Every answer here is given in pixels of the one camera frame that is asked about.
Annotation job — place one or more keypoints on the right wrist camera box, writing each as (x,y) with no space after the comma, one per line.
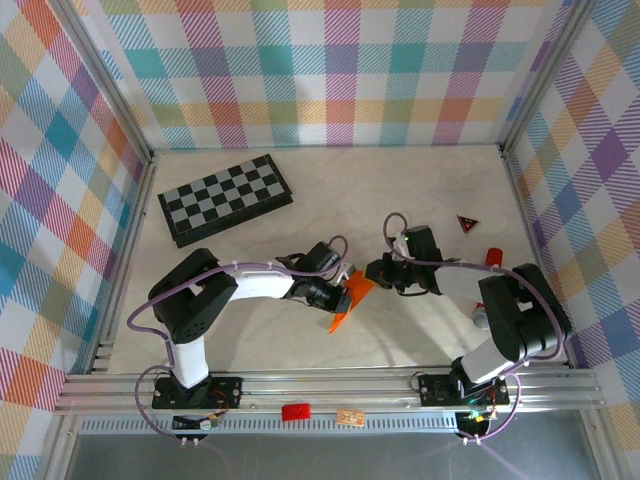
(400,243)

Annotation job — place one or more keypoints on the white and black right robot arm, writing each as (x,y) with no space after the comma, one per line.
(525,320)

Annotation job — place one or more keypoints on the red plastic block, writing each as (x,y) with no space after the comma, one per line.
(296,411)

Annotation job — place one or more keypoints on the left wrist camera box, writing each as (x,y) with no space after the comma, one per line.
(345,273)

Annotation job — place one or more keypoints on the black and grey chessboard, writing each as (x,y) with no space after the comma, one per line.
(225,200)

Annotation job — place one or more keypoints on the wide aluminium base rail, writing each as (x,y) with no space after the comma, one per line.
(325,390)

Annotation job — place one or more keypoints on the black triangle with red mark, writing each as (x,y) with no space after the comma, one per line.
(468,223)

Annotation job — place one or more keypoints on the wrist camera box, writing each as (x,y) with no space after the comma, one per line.
(400,243)
(345,273)

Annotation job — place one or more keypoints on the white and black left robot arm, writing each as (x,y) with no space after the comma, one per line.
(192,305)

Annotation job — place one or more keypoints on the aluminium frame post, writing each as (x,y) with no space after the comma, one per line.
(544,75)
(109,80)

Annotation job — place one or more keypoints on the aluminium side rail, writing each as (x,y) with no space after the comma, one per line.
(523,215)
(136,215)

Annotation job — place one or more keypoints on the orange printed label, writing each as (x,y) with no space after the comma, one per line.
(350,417)

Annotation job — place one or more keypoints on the red cylinder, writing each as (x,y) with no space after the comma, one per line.
(494,256)

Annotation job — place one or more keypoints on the silver metal ball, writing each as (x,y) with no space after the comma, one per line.
(481,318)

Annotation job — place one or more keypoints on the orange paper sheet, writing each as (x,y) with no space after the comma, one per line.
(361,289)

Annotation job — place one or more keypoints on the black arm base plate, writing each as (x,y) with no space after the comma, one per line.
(435,390)
(227,392)

